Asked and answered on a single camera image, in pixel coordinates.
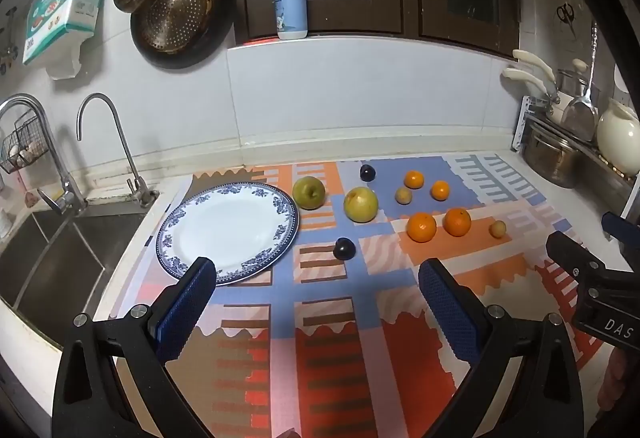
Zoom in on colourful patterned mat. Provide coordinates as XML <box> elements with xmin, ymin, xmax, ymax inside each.
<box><xmin>107</xmin><ymin>155</ymin><xmax>608</xmax><ymax>438</ymax></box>

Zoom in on person's right hand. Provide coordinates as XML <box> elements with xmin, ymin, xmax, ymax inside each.
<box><xmin>597</xmin><ymin>345</ymin><xmax>640</xmax><ymax>419</ymax></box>

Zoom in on yellow apple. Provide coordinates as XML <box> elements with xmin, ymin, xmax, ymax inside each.
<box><xmin>343</xmin><ymin>187</ymin><xmax>380</xmax><ymax>224</ymax></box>

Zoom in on stainless steel pot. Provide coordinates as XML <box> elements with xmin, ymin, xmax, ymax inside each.
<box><xmin>522</xmin><ymin>120</ymin><xmax>583</xmax><ymax>189</ymax></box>

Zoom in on large orange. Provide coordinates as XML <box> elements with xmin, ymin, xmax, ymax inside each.
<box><xmin>443</xmin><ymin>207</ymin><xmax>473</xmax><ymax>237</ymax></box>
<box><xmin>406</xmin><ymin>212</ymin><xmax>438</xmax><ymax>243</ymax></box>

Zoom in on cream-handled saucepan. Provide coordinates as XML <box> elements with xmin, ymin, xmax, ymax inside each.
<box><xmin>512</xmin><ymin>48</ymin><xmax>576</xmax><ymax>111</ymax></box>
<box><xmin>502</xmin><ymin>68</ymin><xmax>563</xmax><ymax>119</ymax></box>

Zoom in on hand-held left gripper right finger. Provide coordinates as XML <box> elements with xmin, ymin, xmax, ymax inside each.
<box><xmin>419</xmin><ymin>259</ymin><xmax>585</xmax><ymax>438</ymax></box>

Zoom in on stainless steel sink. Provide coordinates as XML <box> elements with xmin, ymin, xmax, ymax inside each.
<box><xmin>0</xmin><ymin>205</ymin><xmax>161</xmax><ymax>349</ymax></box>

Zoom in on chrome kitchen faucet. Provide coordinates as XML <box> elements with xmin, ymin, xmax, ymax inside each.
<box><xmin>0</xmin><ymin>94</ymin><xmax>88</xmax><ymax>216</ymax></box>

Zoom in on cream ceramic jug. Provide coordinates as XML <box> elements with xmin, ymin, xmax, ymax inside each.
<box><xmin>596</xmin><ymin>98</ymin><xmax>640</xmax><ymax>176</ymax></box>

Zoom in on green and white bag box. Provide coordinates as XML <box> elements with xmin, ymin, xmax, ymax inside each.
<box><xmin>22</xmin><ymin>0</ymin><xmax>110</xmax><ymax>66</ymax></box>

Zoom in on slim gooseneck faucet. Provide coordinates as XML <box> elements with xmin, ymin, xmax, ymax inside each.
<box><xmin>76</xmin><ymin>92</ymin><xmax>160</xmax><ymax>209</ymax></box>

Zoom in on black wire basket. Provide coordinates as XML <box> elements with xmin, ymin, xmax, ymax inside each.
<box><xmin>0</xmin><ymin>115</ymin><xmax>43</xmax><ymax>175</ymax></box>

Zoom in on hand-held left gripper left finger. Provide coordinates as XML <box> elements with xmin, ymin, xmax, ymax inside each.
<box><xmin>51</xmin><ymin>257</ymin><xmax>217</xmax><ymax>438</ymax></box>

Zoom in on green apple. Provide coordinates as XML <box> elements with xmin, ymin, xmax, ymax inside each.
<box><xmin>292</xmin><ymin>176</ymin><xmax>327</xmax><ymax>211</ymax></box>

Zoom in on blue-rimmed white plate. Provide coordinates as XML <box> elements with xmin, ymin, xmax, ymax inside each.
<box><xmin>155</xmin><ymin>182</ymin><xmax>301</xmax><ymax>287</ymax></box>

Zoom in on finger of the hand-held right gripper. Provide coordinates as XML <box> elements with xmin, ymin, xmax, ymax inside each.
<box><xmin>546</xmin><ymin>232</ymin><xmax>608</xmax><ymax>289</ymax></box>
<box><xmin>601</xmin><ymin>212</ymin><xmax>640</xmax><ymax>259</ymax></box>

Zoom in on black scissors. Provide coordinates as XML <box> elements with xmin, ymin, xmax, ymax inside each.
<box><xmin>556</xmin><ymin>2</ymin><xmax>576</xmax><ymax>38</ymax></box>

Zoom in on white plastic rack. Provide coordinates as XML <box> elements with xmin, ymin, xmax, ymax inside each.
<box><xmin>512</xmin><ymin>95</ymin><xmax>536</xmax><ymax>153</ymax></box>

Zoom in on copper colander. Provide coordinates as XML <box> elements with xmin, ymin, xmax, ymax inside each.
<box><xmin>135</xmin><ymin>0</ymin><xmax>211</xmax><ymax>53</ymax></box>

